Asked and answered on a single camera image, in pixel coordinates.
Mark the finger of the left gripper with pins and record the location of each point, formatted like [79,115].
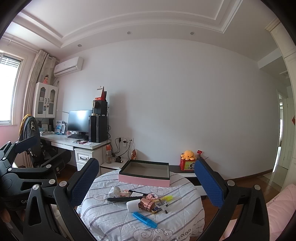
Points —
[10,150]

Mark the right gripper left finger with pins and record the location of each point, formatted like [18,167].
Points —
[69,194]

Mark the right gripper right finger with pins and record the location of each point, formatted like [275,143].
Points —
[225,195]

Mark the black tv remote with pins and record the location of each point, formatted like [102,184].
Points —
[124,199]

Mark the yellow highlighter pen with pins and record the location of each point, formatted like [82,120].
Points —
[166,198]

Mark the white charger block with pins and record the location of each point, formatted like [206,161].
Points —
[133,206]

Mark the pink storage box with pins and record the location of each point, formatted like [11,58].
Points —
[145,173]

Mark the pink donut brick figure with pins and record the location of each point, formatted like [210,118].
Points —
[151,196]

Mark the rose gold metal cup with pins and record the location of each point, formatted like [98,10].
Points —
[146,205]

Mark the pink owl brick figure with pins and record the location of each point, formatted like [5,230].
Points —
[125,193]

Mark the black hair clip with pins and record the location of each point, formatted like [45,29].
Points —
[133,192]

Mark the black office chair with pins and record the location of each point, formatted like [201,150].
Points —
[39,153]

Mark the white bedside cabinet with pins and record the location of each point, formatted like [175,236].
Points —
[108,167]

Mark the white desk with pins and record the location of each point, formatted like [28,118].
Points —
[81,153]

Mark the red cartoon box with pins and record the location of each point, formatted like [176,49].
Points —
[187,165]

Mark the pink bedding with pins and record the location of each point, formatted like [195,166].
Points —
[281,218]

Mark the orange octopus plush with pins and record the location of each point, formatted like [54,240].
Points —
[188,155]

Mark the orange cap bottle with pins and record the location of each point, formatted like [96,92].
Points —
[108,153]

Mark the black keyboard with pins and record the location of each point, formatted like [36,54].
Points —
[78,136]

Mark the white glass door cabinet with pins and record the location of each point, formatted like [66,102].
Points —
[44,101]

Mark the computer monitor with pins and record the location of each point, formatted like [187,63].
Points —
[78,120]

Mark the black pc tower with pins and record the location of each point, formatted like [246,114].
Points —
[97,128]

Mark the orange snack bag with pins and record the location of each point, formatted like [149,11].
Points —
[134,154]

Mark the doll on cabinet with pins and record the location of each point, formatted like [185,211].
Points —
[46,79]

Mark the window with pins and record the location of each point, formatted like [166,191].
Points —
[10,70]

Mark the white door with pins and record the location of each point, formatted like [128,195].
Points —
[287,131]

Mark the black box on tower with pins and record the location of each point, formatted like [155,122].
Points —
[100,107]

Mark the red white paper bag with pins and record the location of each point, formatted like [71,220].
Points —
[100,94]

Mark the wall power outlets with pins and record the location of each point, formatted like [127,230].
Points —
[122,141]

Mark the white wall air conditioner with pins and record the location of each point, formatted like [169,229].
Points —
[69,66]

